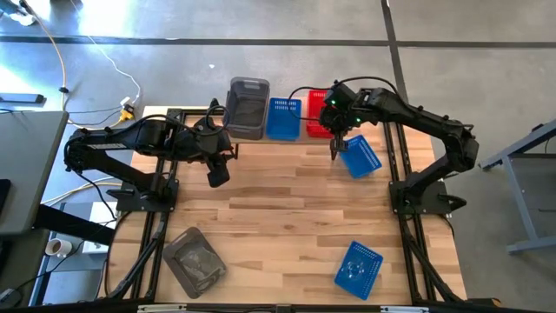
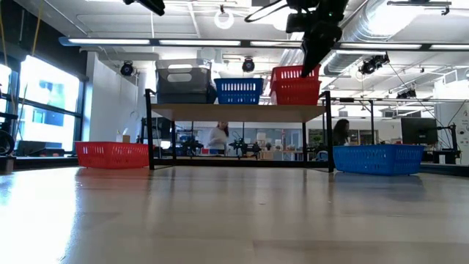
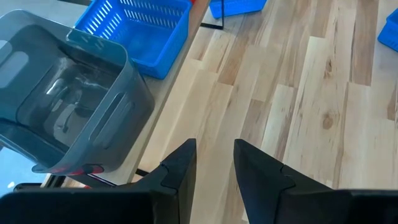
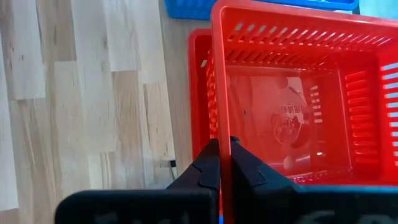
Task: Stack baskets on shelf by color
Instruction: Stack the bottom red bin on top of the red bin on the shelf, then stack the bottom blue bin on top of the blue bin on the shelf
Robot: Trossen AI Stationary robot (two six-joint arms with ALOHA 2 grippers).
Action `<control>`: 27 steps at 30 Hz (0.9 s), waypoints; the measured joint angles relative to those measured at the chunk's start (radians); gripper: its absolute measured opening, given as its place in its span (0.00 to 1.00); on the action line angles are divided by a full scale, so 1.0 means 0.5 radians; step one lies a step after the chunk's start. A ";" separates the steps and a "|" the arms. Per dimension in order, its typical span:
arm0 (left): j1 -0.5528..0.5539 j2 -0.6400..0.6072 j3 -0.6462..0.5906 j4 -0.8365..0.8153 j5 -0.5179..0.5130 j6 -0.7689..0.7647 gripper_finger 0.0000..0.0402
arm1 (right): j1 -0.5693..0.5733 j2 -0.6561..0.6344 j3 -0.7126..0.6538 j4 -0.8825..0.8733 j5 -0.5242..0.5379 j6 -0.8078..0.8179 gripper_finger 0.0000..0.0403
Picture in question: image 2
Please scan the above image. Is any blue plastic basket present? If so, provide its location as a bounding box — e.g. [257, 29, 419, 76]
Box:
[332, 144, 426, 176]
[214, 77, 264, 83]
[215, 80, 263, 106]

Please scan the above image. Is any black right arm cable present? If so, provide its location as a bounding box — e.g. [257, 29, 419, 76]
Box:
[244, 0, 294, 23]

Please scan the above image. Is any large bright window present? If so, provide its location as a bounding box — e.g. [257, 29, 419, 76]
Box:
[18, 54, 82, 153]

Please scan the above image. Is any white ceiling ring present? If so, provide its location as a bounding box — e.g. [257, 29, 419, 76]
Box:
[213, 7, 235, 30]

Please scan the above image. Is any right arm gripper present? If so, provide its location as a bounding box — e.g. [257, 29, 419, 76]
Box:
[286, 0, 349, 78]

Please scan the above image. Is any black monitor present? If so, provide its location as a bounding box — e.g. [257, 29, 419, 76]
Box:
[400, 117, 439, 146]

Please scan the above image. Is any wooden shelf with black legs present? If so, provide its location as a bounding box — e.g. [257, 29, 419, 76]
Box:
[144, 88, 335, 173]

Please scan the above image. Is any long ceiling light strip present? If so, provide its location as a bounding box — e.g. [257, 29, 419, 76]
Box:
[58, 36, 469, 51]

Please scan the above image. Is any black device with cable loop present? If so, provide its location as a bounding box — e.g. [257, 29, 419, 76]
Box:
[0, 111, 18, 175]

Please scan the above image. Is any grey translucent plastic basket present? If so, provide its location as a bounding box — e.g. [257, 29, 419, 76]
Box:
[156, 69, 218, 105]
[155, 59, 213, 78]

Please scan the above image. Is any yellow hanging cable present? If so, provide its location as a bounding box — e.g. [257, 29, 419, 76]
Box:
[31, 0, 43, 56]

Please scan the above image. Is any black metal table frame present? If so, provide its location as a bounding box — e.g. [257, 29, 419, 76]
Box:
[14, 156, 469, 177]

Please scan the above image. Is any person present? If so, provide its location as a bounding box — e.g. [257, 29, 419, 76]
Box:
[332, 118, 351, 147]
[207, 121, 230, 157]

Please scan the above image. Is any silver ventilation duct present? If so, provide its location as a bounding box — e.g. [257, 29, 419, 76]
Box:
[322, 0, 407, 76]

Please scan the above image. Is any black ceiling camera rig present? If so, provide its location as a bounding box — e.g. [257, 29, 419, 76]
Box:
[358, 54, 391, 76]

